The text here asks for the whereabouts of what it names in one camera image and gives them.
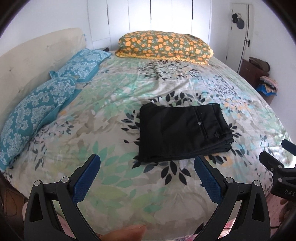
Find white room door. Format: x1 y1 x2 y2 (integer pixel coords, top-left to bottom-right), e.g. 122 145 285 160
225 3 254 73

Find floral bed sheet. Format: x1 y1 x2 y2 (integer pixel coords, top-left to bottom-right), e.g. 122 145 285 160
4 55 295 240

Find black hanging bag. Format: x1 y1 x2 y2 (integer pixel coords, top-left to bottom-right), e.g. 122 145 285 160
232 13 245 30

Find near blue patterned pillow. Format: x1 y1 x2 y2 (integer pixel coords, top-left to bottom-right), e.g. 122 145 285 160
1 76 76 171

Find brown wooden nightstand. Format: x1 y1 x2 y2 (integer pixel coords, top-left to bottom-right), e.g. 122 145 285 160
1 186 26 235

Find white wardrobe doors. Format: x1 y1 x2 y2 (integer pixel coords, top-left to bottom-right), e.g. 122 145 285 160
87 0 212 51

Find far blue patterned pillow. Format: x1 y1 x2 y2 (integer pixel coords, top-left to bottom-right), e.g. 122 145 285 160
49 48 112 83

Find cream padded headboard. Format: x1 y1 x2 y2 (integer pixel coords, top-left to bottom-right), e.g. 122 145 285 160
0 28 86 128

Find pink dotted trousers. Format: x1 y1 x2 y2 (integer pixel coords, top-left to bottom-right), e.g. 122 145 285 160
22 202 147 241

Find dark wooden dresser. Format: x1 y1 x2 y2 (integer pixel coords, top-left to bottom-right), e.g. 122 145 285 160
238 59 269 89

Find blue patterned pillow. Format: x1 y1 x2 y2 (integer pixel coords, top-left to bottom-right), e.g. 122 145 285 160
49 48 112 83
1 76 76 171

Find pile of clothes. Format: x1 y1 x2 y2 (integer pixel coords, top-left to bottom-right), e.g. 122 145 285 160
256 76 278 96

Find black pants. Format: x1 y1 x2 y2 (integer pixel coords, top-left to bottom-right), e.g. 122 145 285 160
138 103 233 163

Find red patterned rug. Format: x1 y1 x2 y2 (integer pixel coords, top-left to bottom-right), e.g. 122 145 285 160
175 219 235 240

